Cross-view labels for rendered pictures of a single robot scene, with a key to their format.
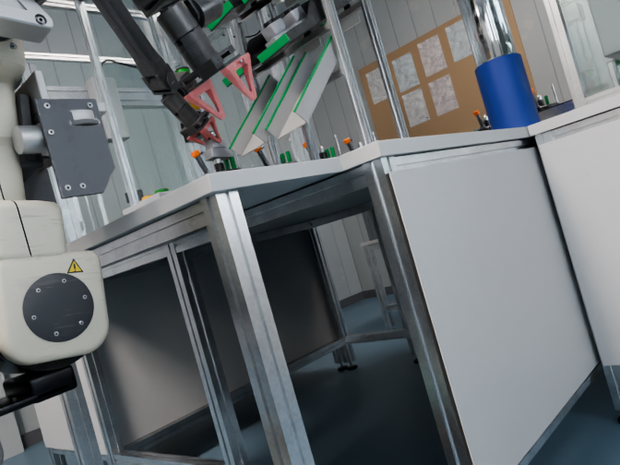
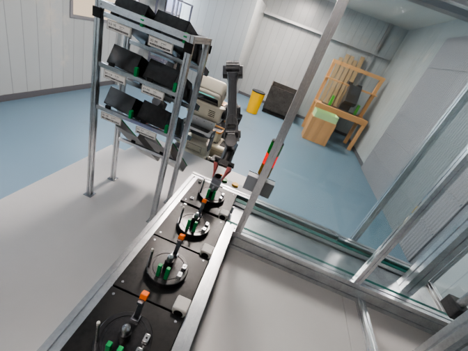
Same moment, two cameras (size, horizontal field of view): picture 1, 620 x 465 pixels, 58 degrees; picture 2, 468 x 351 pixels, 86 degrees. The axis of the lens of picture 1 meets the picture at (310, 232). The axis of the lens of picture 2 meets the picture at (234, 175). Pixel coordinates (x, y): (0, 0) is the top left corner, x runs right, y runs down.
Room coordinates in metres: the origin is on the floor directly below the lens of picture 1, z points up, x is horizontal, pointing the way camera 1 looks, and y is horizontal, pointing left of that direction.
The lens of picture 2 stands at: (2.58, -0.42, 1.72)
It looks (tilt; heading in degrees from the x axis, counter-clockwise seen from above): 29 degrees down; 140
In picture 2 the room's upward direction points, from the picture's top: 21 degrees clockwise
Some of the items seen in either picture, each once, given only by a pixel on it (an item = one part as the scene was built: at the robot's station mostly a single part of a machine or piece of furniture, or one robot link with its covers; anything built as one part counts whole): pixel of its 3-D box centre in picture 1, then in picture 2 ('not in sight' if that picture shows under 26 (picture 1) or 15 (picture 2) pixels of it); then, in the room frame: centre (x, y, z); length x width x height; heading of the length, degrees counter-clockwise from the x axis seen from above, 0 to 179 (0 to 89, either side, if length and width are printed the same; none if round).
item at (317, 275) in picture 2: not in sight; (260, 230); (1.93, 0.42, 0.91); 0.84 x 0.28 x 0.10; 47
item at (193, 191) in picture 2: not in sight; (210, 198); (1.71, 0.21, 0.96); 0.24 x 0.24 x 0.02; 47
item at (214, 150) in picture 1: (218, 148); (216, 182); (1.72, 0.20, 1.07); 0.08 x 0.04 x 0.07; 137
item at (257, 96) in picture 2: not in sight; (255, 102); (-2.80, 3.79, 0.29); 0.37 x 0.36 x 0.57; 138
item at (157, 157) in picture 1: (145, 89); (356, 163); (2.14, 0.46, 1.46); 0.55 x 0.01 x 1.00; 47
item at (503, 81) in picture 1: (507, 100); not in sight; (1.89, -0.77, 0.99); 0.16 x 0.16 x 0.27
